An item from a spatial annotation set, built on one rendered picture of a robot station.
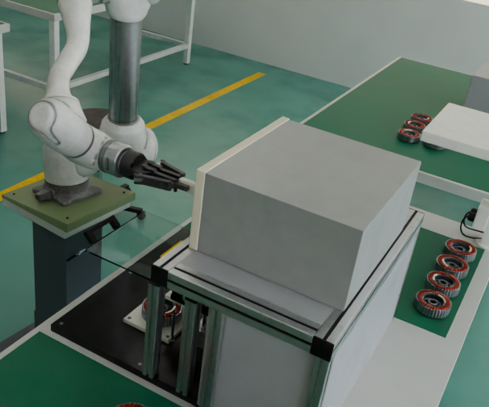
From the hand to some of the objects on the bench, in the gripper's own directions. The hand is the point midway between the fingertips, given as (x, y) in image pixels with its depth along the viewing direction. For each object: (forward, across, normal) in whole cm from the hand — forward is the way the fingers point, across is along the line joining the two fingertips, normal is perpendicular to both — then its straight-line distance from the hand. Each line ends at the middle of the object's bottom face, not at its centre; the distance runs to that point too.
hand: (191, 186), depth 166 cm
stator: (-4, +4, -40) cm, 40 cm away
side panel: (+37, +24, -44) cm, 62 cm away
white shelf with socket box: (+54, -99, -44) cm, 121 cm away
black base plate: (-2, -8, -44) cm, 44 cm away
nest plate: (-4, +4, -41) cm, 42 cm away
